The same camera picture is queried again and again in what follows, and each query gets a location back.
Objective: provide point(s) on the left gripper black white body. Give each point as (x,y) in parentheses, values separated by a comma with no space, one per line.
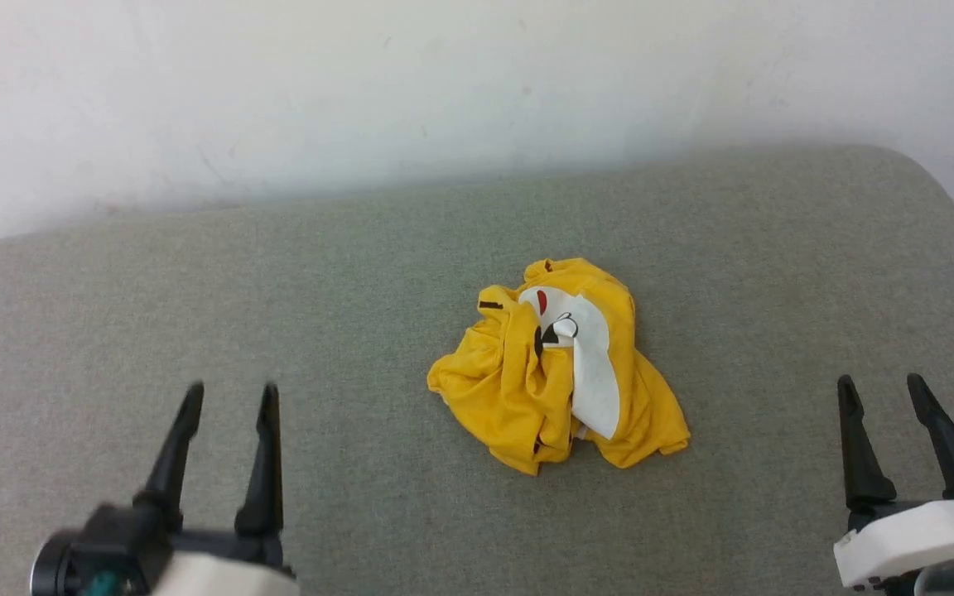
(195,571)

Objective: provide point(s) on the yellow garment with white print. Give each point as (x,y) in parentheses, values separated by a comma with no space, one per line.
(510,397)

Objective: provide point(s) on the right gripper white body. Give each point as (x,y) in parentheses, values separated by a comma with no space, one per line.
(908,542)

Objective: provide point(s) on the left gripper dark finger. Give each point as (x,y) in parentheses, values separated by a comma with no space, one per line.
(264,480)
(172,463)

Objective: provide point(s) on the grey fabric sofa cushion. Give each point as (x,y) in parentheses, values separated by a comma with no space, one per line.
(344,290)

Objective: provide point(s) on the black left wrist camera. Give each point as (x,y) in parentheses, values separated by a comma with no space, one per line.
(55,571)

